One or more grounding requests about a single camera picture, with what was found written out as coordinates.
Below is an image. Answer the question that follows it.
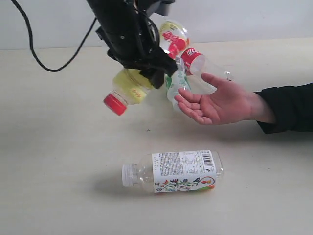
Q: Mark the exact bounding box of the black sleeved forearm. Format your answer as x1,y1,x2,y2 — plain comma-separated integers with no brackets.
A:
256,83,313,134

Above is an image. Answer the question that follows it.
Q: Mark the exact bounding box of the person's open bare hand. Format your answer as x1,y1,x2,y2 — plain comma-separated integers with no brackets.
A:
175,73,272,125

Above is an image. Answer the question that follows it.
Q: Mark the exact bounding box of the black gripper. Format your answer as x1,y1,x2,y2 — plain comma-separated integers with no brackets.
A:
88,0,177,89

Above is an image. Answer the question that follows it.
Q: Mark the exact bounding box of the black cable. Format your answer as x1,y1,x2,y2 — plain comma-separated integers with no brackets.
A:
10,0,98,72

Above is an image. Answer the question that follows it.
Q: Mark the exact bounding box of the red label clear cola bottle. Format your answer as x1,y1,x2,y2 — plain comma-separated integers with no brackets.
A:
180,47,234,95

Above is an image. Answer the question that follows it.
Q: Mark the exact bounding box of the yellow label bottle red cap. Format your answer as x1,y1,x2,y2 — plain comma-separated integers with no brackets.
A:
104,20,189,116

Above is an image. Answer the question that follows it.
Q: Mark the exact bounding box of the green white label bottle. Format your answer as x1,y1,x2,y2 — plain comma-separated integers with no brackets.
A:
165,63,191,112

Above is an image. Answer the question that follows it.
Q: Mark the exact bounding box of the floral label clear bottle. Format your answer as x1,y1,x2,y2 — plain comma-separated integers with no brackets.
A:
121,150,224,193

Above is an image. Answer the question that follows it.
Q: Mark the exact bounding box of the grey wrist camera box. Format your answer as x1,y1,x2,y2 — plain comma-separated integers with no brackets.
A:
146,0,176,16

